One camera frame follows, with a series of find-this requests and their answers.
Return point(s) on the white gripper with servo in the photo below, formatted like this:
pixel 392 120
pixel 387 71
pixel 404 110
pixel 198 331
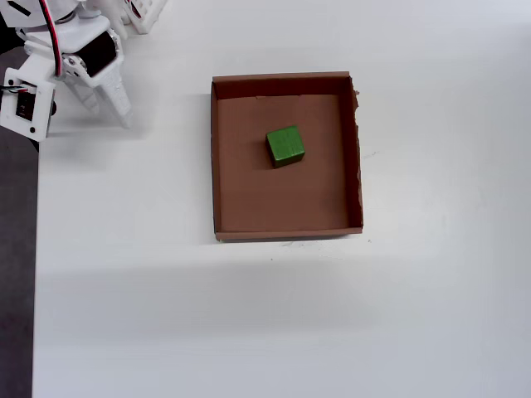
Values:
pixel 100 55

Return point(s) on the green cube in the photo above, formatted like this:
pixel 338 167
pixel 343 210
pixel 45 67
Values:
pixel 285 145

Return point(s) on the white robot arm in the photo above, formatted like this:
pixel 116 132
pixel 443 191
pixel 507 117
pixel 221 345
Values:
pixel 37 16

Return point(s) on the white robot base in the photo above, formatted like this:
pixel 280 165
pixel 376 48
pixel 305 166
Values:
pixel 145 16

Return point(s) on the brown cardboard box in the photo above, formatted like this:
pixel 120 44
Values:
pixel 249 186

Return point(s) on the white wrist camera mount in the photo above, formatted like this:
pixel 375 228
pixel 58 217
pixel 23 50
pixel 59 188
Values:
pixel 39 101

